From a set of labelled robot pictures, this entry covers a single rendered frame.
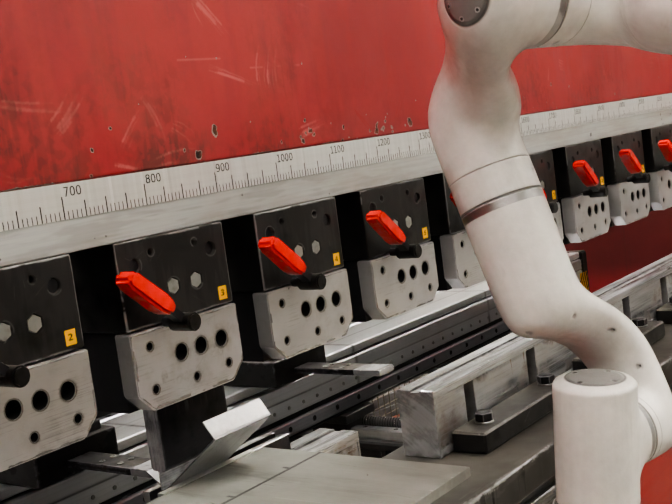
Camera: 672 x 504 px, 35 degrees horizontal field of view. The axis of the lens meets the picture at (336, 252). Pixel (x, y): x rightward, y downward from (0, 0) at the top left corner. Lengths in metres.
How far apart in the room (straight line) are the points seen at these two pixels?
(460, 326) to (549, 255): 0.96
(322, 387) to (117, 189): 0.75
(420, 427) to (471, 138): 0.52
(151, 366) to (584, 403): 0.42
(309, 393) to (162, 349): 0.65
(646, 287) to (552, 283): 1.09
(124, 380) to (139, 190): 0.18
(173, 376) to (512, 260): 0.36
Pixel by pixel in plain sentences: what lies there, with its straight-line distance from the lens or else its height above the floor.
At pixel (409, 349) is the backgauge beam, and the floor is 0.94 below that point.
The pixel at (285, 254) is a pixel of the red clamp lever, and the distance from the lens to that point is 1.13.
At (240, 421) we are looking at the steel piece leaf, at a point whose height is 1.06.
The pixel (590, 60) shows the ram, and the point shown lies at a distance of 1.96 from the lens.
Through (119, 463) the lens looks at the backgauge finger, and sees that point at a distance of 1.22.
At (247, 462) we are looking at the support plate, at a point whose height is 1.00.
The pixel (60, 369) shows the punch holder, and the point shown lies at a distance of 0.97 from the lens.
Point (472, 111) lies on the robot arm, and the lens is 1.10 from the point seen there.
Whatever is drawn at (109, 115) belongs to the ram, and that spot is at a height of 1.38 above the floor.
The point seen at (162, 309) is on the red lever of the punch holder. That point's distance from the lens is 1.00.
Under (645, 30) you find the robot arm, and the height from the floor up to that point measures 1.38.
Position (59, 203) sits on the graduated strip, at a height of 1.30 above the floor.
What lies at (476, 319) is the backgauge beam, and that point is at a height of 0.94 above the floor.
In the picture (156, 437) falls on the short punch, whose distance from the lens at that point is 1.11.
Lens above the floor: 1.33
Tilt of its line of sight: 6 degrees down
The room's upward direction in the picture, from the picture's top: 8 degrees counter-clockwise
